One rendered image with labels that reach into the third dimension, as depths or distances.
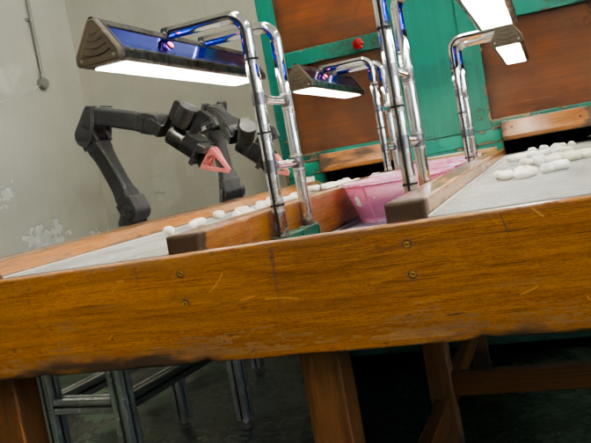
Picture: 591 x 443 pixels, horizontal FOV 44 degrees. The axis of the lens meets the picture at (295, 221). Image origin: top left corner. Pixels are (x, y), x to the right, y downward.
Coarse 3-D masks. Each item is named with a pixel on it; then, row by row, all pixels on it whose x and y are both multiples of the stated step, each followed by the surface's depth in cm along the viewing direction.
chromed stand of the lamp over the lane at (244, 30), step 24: (192, 24) 130; (216, 24) 130; (240, 24) 127; (264, 24) 142; (264, 96) 130; (288, 96) 143; (264, 120) 129; (288, 120) 143; (264, 144) 129; (288, 144) 144; (264, 168) 131; (312, 216) 145
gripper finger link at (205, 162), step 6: (210, 150) 201; (216, 150) 203; (204, 156) 202; (210, 156) 202; (216, 156) 202; (204, 162) 202; (210, 162) 203; (222, 162) 202; (204, 168) 202; (210, 168) 202; (216, 168) 202; (228, 168) 202
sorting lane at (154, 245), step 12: (228, 216) 182; (180, 228) 169; (132, 240) 153; (144, 240) 147; (156, 240) 141; (96, 252) 137; (108, 252) 131; (120, 252) 126; (132, 252) 121; (144, 252) 117; (156, 252) 113; (168, 252) 107; (48, 264) 127; (60, 264) 124; (72, 264) 120; (84, 264) 115; (96, 264) 111; (12, 276) 116
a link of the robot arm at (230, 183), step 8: (216, 128) 274; (208, 136) 272; (216, 136) 272; (216, 144) 271; (224, 144) 272; (224, 152) 271; (216, 160) 272; (232, 168) 271; (224, 176) 268; (232, 176) 270; (224, 184) 267; (232, 184) 268; (240, 184) 269; (232, 192) 268; (240, 192) 269
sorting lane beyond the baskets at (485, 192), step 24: (576, 144) 245; (504, 168) 177; (576, 168) 133; (456, 192) 123; (480, 192) 116; (504, 192) 108; (528, 192) 102; (552, 192) 95; (576, 192) 90; (432, 216) 94
